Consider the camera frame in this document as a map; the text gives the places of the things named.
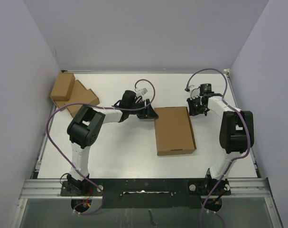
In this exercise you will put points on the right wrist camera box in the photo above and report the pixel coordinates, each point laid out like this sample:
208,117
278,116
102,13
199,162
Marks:
193,90

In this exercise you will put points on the flat cardboard piece underneath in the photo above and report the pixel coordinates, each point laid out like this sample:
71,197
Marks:
78,89

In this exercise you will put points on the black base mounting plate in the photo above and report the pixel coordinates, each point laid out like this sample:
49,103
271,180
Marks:
147,193

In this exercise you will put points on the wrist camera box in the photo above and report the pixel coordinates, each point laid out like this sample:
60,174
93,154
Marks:
140,91
193,90

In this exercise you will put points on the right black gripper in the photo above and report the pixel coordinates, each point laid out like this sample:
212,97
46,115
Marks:
193,112

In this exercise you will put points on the aluminium frame rail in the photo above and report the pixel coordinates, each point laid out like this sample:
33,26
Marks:
41,189

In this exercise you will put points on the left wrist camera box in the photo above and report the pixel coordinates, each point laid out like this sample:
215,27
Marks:
140,91

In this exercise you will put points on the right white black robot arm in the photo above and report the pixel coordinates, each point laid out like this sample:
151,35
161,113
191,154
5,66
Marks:
236,135

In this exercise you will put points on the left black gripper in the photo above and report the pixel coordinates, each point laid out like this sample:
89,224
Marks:
148,112

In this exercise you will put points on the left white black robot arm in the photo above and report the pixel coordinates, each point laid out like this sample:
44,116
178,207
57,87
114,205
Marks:
85,127

